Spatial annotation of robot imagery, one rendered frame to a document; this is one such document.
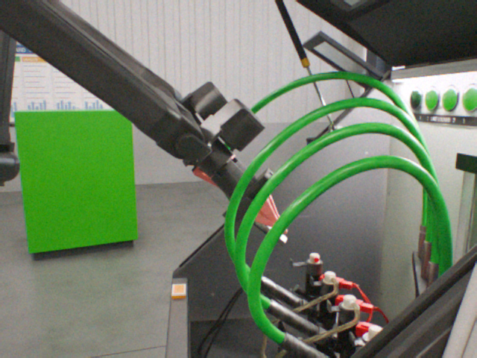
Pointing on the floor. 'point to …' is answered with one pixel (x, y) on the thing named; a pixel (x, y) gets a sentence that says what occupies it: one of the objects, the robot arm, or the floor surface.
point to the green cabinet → (77, 180)
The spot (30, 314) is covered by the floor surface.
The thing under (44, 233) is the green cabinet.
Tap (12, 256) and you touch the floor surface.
